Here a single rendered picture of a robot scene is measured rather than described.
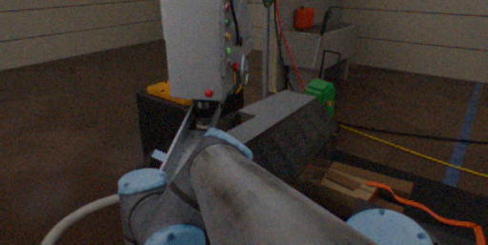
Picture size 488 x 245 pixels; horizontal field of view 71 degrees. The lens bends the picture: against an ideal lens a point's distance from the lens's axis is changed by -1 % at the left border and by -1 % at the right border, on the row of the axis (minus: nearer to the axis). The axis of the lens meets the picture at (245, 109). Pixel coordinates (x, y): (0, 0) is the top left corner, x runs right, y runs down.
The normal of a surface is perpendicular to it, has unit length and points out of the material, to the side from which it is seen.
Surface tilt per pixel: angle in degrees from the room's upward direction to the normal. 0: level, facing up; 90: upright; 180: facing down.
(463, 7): 90
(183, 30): 90
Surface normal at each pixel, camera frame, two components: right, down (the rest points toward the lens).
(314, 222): 0.01, -1.00
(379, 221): -0.41, -0.51
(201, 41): -0.18, 0.36
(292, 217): -0.21, -0.98
